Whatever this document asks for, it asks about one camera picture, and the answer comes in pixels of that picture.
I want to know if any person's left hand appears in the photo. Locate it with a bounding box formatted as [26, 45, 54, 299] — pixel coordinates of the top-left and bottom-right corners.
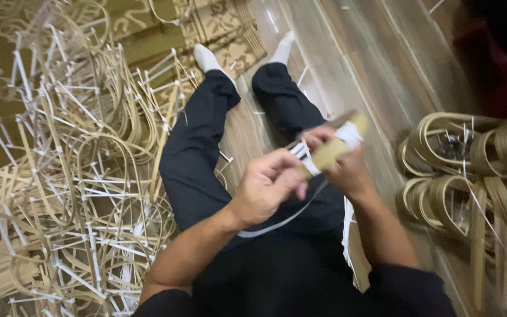
[229, 149, 309, 230]

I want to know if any person's right hand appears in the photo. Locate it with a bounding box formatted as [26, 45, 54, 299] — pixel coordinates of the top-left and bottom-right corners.
[301, 126, 371, 204]

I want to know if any bent bamboo strip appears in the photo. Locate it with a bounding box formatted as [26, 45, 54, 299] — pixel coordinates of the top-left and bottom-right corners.
[300, 111, 369, 180]

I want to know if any white plastic tie strip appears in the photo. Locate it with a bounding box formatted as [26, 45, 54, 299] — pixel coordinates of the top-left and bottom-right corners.
[237, 121, 364, 239]

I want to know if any stack of bent bamboo hoops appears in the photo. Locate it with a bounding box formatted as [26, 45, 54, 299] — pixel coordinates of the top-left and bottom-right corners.
[394, 110, 507, 311]

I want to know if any patterned beige rug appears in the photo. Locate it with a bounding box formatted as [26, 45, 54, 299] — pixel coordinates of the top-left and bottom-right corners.
[0, 0, 268, 168]

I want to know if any heap of tied bamboo frames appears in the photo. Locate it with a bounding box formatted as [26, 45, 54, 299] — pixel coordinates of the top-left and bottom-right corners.
[0, 0, 234, 317]

